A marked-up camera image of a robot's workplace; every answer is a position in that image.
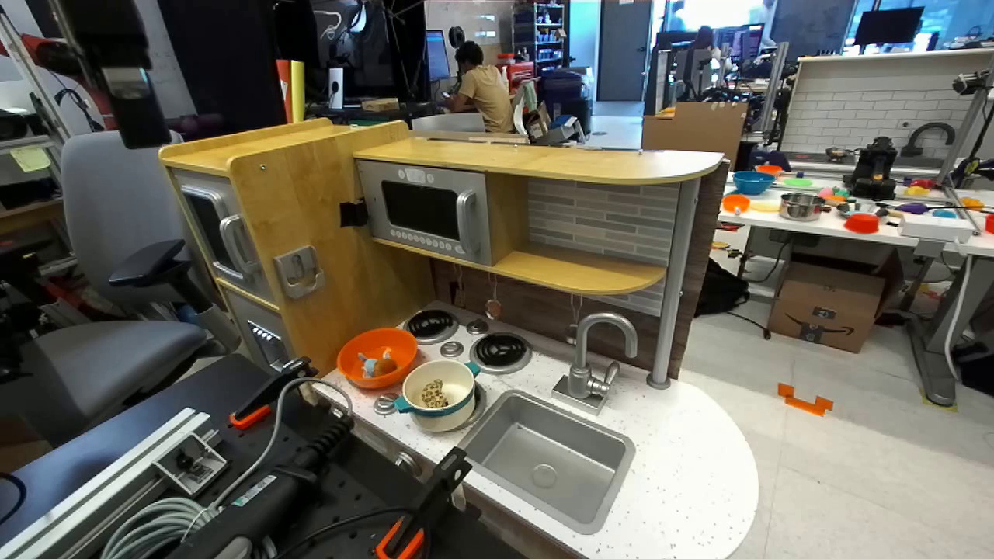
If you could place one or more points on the cardboard box on floor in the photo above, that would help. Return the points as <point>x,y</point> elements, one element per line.
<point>826,306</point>

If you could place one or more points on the grey office chair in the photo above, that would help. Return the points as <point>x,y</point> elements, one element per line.
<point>128,240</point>

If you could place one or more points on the black orange clamp near sink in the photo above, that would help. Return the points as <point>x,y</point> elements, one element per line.
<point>408,535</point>

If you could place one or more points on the white table with toys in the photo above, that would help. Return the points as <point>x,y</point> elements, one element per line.
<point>942,227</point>

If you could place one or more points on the wooden toy kitchen unit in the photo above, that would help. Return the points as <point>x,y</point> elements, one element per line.
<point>691,487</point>

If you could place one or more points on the left black stove burner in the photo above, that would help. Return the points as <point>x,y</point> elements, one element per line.
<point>433,324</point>

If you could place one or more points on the black stove burner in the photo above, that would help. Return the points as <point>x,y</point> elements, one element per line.
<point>433,324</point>
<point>500,351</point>

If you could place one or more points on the orange bowl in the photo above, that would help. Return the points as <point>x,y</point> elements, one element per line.
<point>376,358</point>

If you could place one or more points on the black cable bundle tube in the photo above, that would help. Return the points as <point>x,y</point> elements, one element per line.
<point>255,510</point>

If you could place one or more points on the silver toy faucet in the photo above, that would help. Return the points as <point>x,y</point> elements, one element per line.
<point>588,381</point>

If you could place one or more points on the white pot with teal handles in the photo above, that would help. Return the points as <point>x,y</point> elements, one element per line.
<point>459,390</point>

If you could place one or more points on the right black stove burner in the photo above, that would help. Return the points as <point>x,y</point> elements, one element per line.
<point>500,351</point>

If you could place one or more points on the small brown toy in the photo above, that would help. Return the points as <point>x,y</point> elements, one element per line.
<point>433,395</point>

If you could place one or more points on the black clamp with orange handle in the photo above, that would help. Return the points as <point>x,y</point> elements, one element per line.
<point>265,397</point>

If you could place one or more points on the toy oven door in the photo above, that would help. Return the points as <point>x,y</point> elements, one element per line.
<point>223,227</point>

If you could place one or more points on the seated person in tan shirt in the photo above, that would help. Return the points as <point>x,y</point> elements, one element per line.
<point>484,89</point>

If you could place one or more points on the grey toy sink basin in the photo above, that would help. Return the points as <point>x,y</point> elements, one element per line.
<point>550,456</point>

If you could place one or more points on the toy microwave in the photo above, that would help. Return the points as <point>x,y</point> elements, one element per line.
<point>433,209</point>

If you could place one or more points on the orange bracket on floor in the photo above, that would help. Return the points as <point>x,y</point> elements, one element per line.
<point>810,405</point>

